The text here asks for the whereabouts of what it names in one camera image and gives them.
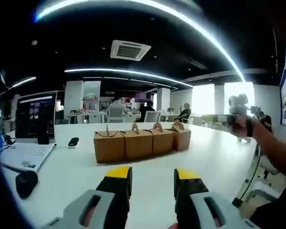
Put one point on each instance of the straight ceiling light strip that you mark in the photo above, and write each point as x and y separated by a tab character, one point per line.
124	71

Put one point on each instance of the black wristband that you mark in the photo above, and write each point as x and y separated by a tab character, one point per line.
249	127

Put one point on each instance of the long curved ceiling light strip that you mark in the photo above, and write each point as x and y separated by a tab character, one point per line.
205	31

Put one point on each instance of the green potted plant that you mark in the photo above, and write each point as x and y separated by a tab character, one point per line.
170	110

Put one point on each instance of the person's left hand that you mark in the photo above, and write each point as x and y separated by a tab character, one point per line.
174	226

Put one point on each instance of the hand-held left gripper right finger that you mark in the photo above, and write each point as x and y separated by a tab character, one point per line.
200	207

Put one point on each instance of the brown paper box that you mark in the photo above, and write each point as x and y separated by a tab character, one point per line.
138	146
162	142
109	149
182	139

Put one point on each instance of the purple sign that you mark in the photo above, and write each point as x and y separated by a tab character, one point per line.
135	96

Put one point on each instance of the display shelf with goods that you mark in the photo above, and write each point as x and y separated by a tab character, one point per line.
91	103

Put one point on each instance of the small black box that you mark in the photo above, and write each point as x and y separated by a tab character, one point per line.
43	140

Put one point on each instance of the small black mouse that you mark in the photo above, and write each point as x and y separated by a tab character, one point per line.
73	142

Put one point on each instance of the silver laptop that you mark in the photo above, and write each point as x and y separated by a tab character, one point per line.
33	152

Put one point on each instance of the round ceiling fixture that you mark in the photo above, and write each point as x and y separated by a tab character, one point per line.
34	43

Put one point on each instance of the person operator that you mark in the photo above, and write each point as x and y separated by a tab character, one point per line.
283	210

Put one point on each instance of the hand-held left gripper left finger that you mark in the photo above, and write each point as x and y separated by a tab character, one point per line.
97	205

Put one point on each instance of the white office chair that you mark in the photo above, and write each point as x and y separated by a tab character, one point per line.
269	167
152	117
116	115

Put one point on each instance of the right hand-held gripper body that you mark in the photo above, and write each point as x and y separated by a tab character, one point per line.
238	103

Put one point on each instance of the short ceiling light strip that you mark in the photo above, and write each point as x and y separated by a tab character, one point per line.
23	81

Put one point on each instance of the person's right hand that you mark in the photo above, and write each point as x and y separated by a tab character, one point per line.
239	126

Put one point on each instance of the square ceiling air vent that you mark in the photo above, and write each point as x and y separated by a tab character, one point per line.
130	50

